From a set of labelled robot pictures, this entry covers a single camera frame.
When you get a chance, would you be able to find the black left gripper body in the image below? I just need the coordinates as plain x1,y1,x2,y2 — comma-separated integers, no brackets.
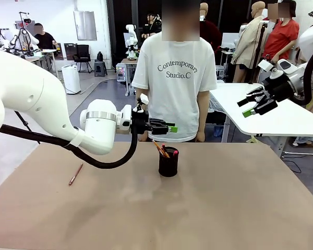
131,109,150,135

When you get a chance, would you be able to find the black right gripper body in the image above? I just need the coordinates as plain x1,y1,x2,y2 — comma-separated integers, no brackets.
263,73,297,102

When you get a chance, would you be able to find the yellow pencil with eraser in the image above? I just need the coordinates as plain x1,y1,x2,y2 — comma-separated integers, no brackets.
151,139,170,158

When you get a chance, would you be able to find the person's left forearm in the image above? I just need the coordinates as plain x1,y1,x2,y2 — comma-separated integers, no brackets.
196,90,211,134

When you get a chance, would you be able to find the black mesh pen holder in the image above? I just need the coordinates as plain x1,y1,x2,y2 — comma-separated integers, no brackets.
158,146,179,178

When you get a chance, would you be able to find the pink pen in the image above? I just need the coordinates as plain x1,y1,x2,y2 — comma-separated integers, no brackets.
68,162,84,186

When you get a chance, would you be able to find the white side table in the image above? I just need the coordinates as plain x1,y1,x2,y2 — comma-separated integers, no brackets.
209,82,313,159

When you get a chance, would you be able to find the person in white t-shirt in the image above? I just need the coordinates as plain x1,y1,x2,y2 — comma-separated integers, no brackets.
131,0,218,143

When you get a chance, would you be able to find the person in red shirt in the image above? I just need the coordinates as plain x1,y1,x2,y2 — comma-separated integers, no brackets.
260,0,300,63

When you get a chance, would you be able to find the mannequin with beige coat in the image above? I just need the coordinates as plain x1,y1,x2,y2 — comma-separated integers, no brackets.
230,1,268,84

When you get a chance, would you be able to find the lit computer tower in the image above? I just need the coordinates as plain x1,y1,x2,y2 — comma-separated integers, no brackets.
115,63,127,83

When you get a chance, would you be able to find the wooden background table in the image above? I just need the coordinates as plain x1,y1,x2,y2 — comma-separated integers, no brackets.
120,58,139,97

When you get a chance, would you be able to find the grey step stool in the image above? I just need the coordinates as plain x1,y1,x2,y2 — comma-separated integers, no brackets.
94,60,109,78

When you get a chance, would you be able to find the person in dark red top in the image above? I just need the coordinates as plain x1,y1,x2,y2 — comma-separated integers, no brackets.
199,2,223,54

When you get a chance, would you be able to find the white air purifier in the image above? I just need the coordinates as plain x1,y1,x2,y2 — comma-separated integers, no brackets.
61,65,82,95

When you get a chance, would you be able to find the black office chair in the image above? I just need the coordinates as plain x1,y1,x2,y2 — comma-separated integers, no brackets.
73,44,93,74

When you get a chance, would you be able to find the person in black clothes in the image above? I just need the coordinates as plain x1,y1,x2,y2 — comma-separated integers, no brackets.
141,13,163,38

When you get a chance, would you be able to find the black tripod leg stand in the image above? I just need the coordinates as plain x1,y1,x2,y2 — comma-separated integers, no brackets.
14,111,41,145

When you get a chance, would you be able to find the man in black shirt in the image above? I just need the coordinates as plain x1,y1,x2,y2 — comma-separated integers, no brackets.
33,22,58,51

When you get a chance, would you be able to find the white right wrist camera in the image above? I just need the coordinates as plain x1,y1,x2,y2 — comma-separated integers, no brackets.
257,59,275,73

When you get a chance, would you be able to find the black camera tripod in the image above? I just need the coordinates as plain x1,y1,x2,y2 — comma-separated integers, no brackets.
249,22,267,84

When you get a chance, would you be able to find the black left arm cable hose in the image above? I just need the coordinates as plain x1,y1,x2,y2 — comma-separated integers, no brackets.
0,124,139,170

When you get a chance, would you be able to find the black floor cable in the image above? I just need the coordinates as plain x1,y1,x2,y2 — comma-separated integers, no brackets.
281,152,313,174

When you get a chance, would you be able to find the metal wall panel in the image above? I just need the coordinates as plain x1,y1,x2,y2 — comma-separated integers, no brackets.
73,10,98,42

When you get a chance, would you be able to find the white background robot with hose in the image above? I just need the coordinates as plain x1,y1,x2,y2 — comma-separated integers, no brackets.
10,11,40,53

